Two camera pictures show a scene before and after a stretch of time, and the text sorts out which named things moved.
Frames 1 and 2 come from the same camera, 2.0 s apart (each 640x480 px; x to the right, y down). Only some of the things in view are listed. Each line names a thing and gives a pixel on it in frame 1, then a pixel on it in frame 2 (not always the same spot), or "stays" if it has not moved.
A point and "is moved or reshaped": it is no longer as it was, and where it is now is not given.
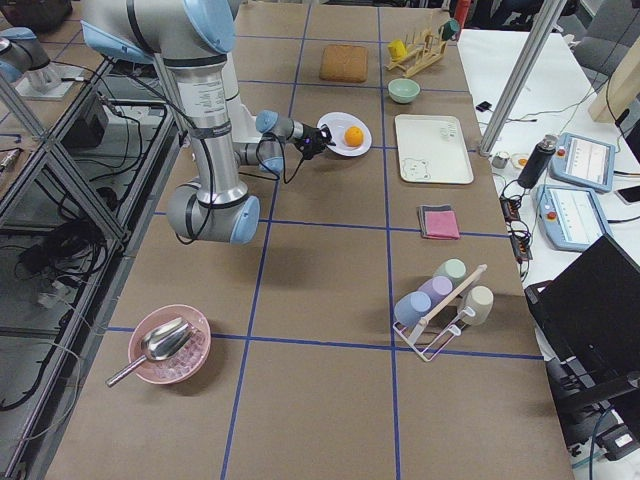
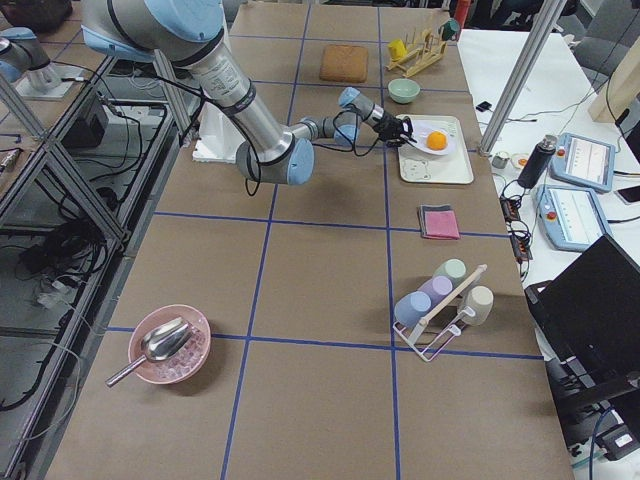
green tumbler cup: [454, 268] stays
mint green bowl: [403, 90] stays
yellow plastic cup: [397, 50] stays
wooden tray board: [344, 63] stays
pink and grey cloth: [438, 222] stays
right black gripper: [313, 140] -> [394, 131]
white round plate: [350, 134] is moved or reshaped
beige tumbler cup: [480, 299] stays
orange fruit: [353, 136] is moved or reshaped
